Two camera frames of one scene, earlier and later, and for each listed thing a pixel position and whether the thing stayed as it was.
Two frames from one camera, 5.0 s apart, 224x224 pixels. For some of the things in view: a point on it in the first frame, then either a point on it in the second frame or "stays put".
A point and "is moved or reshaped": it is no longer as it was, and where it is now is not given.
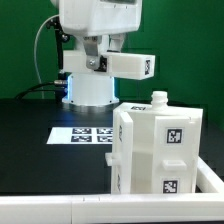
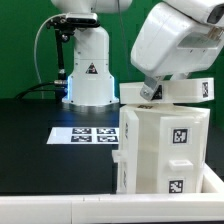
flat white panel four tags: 81,135 stays put
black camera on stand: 62,84 stays put
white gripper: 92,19 -> 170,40
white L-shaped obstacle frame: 205,205 stays put
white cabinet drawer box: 121,65 -> 176,91
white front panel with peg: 174,154 is moved or reshaped
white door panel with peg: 121,157 is moved or reshaped
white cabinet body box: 142,116 is moved or reshaped
